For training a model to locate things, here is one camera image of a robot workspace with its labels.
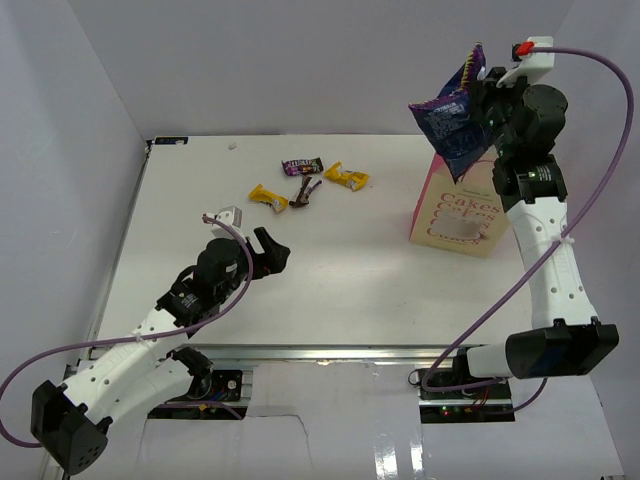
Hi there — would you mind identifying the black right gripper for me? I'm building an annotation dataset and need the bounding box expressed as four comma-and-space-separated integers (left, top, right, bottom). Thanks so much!
469, 67, 537, 158

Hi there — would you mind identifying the large blue snack bag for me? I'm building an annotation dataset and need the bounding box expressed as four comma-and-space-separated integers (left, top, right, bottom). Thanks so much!
408, 42, 488, 183

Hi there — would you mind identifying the beige paper cakes bag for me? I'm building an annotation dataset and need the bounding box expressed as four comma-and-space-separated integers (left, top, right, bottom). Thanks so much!
409, 148, 509, 258

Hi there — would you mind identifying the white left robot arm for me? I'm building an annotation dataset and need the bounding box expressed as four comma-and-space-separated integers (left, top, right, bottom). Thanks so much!
30, 227, 290, 476

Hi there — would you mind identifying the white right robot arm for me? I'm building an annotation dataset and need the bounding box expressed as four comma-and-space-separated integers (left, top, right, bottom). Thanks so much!
451, 67, 619, 399

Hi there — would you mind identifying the purple candy bag small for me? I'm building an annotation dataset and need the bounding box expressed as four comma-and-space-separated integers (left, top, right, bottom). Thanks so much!
282, 157, 324, 177

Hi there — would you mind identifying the yellow candy bar left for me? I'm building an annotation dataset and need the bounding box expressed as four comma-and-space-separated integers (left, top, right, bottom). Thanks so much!
248, 184, 289, 213

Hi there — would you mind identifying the brown candy wrapper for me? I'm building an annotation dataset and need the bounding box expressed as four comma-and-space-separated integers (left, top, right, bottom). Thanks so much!
289, 176, 322, 209

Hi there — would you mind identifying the yellow candy pack centre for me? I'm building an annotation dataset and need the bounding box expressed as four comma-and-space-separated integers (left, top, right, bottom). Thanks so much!
324, 162, 370, 192

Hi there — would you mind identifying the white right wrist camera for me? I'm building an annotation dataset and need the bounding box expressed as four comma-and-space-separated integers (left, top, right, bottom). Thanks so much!
497, 36, 555, 88

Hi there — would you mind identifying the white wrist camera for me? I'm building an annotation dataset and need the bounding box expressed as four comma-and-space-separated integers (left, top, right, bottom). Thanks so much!
202, 206, 244, 239
497, 36, 555, 88

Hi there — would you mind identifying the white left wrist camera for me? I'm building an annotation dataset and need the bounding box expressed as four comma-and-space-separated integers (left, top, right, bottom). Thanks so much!
202, 206, 244, 239

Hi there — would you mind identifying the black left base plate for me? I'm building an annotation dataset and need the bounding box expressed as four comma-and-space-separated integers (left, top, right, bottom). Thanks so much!
186, 370, 243, 402

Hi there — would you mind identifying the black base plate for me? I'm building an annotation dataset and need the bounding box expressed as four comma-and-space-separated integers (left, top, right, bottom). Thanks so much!
186, 370, 243, 402
408, 368, 512, 404

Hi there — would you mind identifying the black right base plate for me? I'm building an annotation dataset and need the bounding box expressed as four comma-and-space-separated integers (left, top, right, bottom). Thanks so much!
408, 368, 512, 404

